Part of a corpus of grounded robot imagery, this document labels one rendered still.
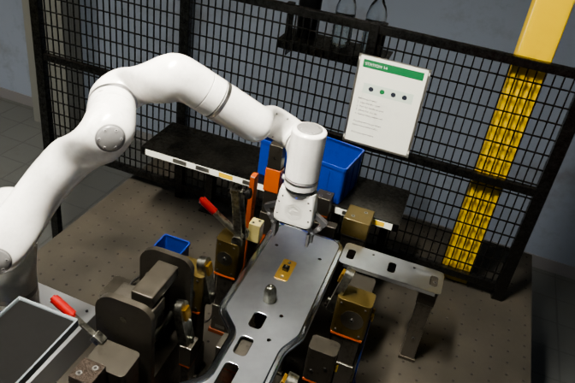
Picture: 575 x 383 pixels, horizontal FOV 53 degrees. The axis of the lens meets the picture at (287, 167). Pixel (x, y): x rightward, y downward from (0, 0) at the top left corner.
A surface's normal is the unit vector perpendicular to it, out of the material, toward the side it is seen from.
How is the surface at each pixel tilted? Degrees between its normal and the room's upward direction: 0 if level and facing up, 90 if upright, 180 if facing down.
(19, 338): 0
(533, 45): 90
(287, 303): 0
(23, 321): 0
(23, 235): 75
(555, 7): 90
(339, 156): 90
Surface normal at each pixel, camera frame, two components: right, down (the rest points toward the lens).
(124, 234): 0.13, -0.85
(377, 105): -0.33, 0.45
